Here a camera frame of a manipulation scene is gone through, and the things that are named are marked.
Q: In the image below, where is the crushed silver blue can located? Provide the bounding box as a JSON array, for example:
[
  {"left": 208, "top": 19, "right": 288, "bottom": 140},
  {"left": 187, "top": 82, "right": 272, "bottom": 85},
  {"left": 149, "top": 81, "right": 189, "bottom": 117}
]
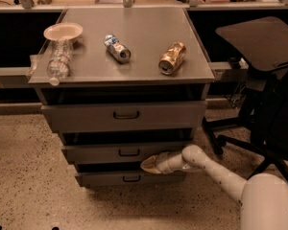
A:
[{"left": 104, "top": 34, "right": 132, "bottom": 63}]

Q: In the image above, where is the grey top drawer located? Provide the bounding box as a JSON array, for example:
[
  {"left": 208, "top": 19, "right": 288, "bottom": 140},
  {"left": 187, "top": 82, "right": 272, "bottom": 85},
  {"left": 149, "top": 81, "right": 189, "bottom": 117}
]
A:
[{"left": 41, "top": 101, "right": 206, "bottom": 133}]

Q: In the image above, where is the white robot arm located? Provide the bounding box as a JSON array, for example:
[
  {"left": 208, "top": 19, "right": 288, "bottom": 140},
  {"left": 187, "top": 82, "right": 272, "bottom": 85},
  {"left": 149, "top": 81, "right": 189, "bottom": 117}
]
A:
[{"left": 140, "top": 144, "right": 288, "bottom": 230}]

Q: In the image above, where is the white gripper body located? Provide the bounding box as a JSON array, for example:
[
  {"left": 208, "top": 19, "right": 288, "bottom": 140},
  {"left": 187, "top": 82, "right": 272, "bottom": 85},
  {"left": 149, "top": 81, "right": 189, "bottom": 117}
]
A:
[{"left": 156, "top": 151, "right": 182, "bottom": 174}]

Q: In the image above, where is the grey drawer cabinet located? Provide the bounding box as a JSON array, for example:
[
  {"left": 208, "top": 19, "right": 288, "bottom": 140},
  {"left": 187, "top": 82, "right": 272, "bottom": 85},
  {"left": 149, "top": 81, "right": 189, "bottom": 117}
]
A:
[{"left": 27, "top": 6, "right": 215, "bottom": 156}]

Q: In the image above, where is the grey drawer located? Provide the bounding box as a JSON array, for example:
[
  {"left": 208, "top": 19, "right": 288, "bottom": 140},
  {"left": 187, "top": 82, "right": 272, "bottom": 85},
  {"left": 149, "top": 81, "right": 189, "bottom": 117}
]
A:
[
  {"left": 75, "top": 162, "right": 185, "bottom": 188},
  {"left": 41, "top": 101, "right": 206, "bottom": 133},
  {"left": 61, "top": 128, "right": 193, "bottom": 164}
]

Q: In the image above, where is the crushed gold can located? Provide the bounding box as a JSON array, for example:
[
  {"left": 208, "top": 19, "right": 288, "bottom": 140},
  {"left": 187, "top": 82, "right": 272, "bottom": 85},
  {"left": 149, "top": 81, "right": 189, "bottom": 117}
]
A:
[{"left": 158, "top": 42, "right": 186, "bottom": 75}]

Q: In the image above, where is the black office chair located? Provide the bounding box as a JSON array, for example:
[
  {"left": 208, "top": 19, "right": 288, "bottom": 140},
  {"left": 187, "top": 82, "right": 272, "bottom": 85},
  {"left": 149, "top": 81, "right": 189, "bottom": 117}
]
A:
[{"left": 203, "top": 16, "right": 288, "bottom": 182}]

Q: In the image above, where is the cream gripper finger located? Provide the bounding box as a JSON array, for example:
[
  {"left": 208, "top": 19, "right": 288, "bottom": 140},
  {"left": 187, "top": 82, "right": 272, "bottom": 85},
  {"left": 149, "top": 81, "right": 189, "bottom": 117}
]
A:
[
  {"left": 141, "top": 155, "right": 160, "bottom": 169},
  {"left": 143, "top": 168, "right": 165, "bottom": 174}
]

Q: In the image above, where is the grey bottom drawer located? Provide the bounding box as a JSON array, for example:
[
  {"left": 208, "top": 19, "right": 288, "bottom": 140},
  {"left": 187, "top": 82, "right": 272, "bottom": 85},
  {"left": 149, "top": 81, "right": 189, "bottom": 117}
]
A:
[{"left": 75, "top": 162, "right": 185, "bottom": 188}]

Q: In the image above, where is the clear plastic water bottle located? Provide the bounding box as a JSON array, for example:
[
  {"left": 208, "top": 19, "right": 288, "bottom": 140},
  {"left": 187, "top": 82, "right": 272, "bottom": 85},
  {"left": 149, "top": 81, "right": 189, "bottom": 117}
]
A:
[{"left": 47, "top": 38, "right": 73, "bottom": 86}]

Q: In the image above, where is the white paper bowl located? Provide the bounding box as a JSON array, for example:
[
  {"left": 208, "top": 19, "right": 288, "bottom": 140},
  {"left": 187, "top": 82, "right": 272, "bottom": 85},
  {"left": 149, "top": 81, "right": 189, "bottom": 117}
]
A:
[{"left": 43, "top": 22, "right": 83, "bottom": 43}]

